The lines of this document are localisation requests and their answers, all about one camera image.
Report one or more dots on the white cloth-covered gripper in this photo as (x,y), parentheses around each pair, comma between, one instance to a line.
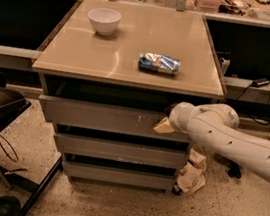
(176,116)

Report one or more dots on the grey top drawer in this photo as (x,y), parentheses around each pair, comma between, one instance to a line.
(105,117)

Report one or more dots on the grey drawer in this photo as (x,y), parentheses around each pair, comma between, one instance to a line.
(117,176)
(105,117)
(118,151)

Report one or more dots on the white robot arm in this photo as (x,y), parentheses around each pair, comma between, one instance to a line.
(214,126)

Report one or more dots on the grey drawer cabinet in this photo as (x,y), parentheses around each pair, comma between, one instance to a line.
(81,64)

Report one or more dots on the grey bottom drawer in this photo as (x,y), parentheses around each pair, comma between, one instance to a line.
(117,176)

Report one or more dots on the grey middle drawer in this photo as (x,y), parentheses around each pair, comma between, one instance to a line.
(118,151)

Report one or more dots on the crumpled beige cloth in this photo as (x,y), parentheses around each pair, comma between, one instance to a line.
(191,178)

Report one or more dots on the blue foil snack bag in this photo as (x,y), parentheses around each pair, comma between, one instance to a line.
(158,63)

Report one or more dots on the black power adapter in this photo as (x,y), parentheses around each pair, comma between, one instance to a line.
(260,82)

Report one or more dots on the white ceramic bowl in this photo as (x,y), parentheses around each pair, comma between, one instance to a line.
(104,21)

